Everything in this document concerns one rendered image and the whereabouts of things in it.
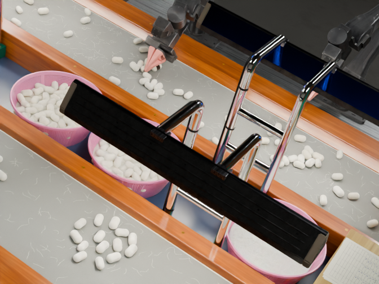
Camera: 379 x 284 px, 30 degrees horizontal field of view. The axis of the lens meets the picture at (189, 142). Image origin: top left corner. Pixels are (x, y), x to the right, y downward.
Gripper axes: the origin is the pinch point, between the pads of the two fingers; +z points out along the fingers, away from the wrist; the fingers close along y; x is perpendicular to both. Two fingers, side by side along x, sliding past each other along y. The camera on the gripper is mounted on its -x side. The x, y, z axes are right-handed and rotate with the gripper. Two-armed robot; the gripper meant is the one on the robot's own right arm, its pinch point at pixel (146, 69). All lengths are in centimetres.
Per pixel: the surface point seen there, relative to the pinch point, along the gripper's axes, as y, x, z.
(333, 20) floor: -12, 213, -134
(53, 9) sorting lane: -42.8, 4.3, -2.3
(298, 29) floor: -22, 193, -110
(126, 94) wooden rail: 4.4, -11.1, 12.2
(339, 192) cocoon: 71, -2, 3
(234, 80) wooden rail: 22.4, 11.4, -13.9
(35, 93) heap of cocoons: -15.0, -20.1, 27.2
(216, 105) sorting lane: 24.3, 4.5, -2.3
